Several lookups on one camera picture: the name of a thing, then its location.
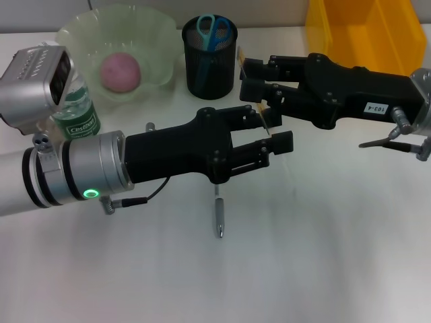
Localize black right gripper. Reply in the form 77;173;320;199
239;52;426;131

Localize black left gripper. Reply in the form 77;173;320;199
124;104;295;184

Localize blue scissors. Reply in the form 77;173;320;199
196;14;232;97

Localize white silver pen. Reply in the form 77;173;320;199
213;183;226;240

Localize pink peach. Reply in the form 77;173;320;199
98;51;141;93

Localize clear green-label water bottle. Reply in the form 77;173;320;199
51;66;102;141

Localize black mesh pen holder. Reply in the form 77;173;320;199
181;14;238;101

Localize translucent green fruit plate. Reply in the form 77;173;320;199
55;4;180;109

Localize yellow plastic bin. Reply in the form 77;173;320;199
305;0;426;77

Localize metal right arm cable connector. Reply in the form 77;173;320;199
389;105;414;136

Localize grey right arm cable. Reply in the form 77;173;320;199
358;133;431;163

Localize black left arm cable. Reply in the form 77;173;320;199
98;176;171;215

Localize silver ribbed left wrist camera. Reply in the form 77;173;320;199
0;42;76;136

